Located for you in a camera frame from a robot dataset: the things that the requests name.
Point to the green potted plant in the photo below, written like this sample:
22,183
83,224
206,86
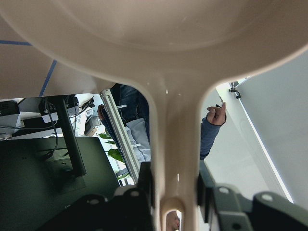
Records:
115,154

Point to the bystander blue sleeve forearm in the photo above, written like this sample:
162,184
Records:
208,135

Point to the bystander hand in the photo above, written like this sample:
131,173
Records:
217,115

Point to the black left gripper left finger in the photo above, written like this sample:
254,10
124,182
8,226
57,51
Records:
146,182

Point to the aluminium frame post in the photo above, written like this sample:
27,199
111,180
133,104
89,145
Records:
121,134

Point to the black monitor with stand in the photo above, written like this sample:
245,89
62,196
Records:
45,166

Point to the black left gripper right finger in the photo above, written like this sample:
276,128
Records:
205,186

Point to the beige plastic dustpan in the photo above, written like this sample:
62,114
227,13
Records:
174,52

